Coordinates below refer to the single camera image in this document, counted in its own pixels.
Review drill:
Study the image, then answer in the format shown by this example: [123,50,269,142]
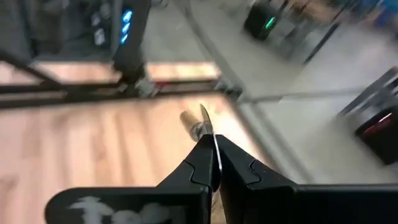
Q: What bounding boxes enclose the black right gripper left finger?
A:
[44,133,222,224]

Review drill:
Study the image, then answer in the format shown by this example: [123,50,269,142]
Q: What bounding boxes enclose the black aluminium table frame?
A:
[0,49,246,110]

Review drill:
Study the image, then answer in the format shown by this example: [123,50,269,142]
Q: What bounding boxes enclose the black box red light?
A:
[337,67,398,166]

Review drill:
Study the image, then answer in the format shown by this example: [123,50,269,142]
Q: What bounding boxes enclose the steel trowel wooden handle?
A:
[179,103,224,175]

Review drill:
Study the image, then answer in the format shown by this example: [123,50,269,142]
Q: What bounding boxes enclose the black box green light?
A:
[243,1,282,41]

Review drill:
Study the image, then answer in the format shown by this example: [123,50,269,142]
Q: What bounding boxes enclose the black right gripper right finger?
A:
[215,134,398,224]

